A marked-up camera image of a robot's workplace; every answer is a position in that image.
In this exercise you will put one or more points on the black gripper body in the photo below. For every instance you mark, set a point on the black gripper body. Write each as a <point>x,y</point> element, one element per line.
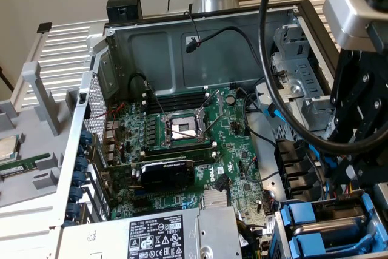
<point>376,62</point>

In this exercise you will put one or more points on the hard disk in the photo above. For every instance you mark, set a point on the hard disk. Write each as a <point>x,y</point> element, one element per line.
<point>298,215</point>

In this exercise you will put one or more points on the blue plastic disk carrier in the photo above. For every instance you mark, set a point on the blue plastic disk carrier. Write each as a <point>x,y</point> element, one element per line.
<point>307,244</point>

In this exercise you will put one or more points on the grey metal disk bay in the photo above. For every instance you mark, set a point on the grey metal disk bay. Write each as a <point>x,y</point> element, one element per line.
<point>280,240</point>

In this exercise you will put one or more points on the silver metal drive cage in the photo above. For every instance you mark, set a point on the silver metal drive cage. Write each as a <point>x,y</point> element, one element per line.
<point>306,74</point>

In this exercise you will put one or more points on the round coin battery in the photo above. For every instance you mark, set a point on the round coin battery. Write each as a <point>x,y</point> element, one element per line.
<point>231,99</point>

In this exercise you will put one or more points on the metal socket cover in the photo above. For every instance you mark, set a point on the metal socket cover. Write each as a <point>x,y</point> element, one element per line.
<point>218,101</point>

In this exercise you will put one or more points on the green motherboard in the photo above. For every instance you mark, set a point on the green motherboard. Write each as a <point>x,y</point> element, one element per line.
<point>230,150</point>

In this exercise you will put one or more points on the open grey PC case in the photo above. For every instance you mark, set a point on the open grey PC case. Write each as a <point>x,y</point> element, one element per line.
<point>212,65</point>

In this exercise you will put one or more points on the thin metal locking lever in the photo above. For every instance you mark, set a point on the thin metal locking lever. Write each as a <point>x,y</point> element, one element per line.
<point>156,101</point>
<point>213,124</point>

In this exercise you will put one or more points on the black angled connector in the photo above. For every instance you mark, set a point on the black angled connector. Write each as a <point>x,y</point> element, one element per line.
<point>222,182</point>

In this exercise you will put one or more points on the black RAM slot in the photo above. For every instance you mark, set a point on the black RAM slot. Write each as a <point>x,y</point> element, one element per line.
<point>179,150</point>
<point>179,103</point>
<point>200,158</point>
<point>179,96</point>

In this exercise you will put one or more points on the CPU socket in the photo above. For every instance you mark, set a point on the CPU socket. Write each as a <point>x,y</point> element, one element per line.
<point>182,127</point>

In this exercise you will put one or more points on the silver finned heatsink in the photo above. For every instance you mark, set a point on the silver finned heatsink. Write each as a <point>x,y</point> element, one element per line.
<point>214,199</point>

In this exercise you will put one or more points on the black graphics card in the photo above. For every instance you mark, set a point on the black graphics card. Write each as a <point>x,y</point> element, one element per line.
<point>166,177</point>

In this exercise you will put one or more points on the black plastic box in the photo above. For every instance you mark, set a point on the black plastic box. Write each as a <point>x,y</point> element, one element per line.
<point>124,5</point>

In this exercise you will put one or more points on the silver power supply unit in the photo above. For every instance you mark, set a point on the silver power supply unit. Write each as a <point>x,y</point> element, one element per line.
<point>157,234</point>

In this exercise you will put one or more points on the blue slot retention clip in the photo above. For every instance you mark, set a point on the blue slot retention clip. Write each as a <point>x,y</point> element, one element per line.
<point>80,164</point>
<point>76,194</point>
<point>86,137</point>
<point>78,179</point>
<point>73,210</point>
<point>82,150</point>

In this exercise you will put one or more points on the grey parts rack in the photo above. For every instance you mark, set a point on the grey parts rack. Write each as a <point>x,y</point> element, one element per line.
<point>36,150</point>

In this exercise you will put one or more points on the green RAM stick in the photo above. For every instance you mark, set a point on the green RAM stick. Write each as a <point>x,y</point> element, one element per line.
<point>21,165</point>

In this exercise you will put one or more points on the dark slanted rod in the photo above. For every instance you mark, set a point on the dark slanted rod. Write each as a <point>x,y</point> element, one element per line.
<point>6,80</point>

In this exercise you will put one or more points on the silver CPU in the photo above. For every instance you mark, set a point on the silver CPU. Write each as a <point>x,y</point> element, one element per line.
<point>7,146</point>

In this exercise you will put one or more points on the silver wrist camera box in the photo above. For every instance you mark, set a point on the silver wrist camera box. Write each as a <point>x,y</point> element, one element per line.
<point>348,13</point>

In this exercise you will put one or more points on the black plastic air duct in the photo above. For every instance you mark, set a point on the black plastic air duct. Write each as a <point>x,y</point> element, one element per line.
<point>291,165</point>

